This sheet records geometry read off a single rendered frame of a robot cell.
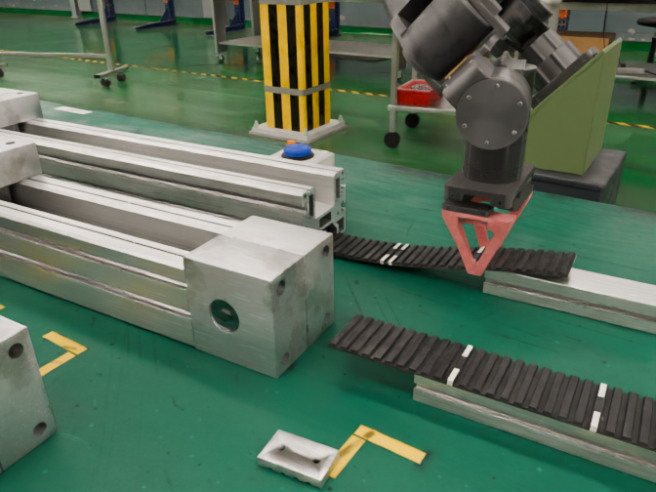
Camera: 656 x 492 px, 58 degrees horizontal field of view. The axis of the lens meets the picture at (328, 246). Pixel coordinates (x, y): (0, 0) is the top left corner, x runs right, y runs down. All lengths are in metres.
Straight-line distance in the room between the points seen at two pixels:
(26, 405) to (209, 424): 0.13
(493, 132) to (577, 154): 0.52
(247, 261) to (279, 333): 0.07
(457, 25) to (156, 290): 0.35
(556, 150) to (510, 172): 0.44
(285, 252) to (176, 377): 0.14
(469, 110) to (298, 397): 0.27
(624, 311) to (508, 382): 0.19
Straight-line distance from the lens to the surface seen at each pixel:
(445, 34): 0.56
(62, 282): 0.67
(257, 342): 0.51
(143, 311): 0.59
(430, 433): 0.47
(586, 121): 1.00
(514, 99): 0.49
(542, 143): 1.02
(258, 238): 0.53
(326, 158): 0.86
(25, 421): 0.49
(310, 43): 3.96
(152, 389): 0.53
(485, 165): 0.58
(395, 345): 0.50
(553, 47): 1.05
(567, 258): 0.64
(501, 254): 0.65
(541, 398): 0.47
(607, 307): 0.63
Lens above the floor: 1.10
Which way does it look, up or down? 26 degrees down
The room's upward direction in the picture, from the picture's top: 1 degrees counter-clockwise
